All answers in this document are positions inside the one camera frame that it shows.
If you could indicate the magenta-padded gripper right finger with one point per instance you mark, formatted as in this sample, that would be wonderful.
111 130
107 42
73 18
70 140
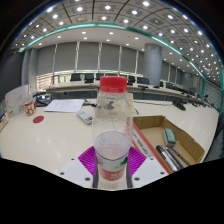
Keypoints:
136 158

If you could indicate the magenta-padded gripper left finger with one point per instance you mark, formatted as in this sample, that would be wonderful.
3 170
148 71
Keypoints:
87 159

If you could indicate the clear red-capped water bottle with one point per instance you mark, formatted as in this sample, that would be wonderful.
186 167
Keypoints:
111 133

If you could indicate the open brown cardboard box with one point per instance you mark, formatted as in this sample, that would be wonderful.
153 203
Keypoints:
150 131

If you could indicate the black marker pen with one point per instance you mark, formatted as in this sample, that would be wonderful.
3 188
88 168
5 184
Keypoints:
181 156
174 158
166 158

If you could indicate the green whiteboard eraser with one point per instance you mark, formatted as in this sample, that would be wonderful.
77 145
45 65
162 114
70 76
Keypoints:
169 137

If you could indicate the white remote control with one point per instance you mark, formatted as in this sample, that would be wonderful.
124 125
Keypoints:
85 117

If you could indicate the white printed paper sheet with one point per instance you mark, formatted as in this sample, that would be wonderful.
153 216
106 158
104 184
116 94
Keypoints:
65 105

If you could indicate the flat round red coaster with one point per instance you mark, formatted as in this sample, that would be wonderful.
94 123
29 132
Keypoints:
38 119

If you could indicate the black tabletop microphone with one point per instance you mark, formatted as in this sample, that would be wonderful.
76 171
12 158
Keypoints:
179 105

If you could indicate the long curved conference desk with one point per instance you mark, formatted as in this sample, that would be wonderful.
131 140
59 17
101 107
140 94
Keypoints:
73 87

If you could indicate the black desk phone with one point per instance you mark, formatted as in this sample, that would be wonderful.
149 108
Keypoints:
42 99

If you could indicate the red and cream patterned mug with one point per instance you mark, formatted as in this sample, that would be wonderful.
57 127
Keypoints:
30 108

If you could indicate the row of black office chairs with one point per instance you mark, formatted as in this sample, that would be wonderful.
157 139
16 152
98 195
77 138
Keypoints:
89 77

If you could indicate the white printer paper carton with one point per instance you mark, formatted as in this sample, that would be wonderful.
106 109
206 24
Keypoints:
16 100

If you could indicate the group of round ceiling lights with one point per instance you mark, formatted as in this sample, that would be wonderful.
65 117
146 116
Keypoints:
107 7

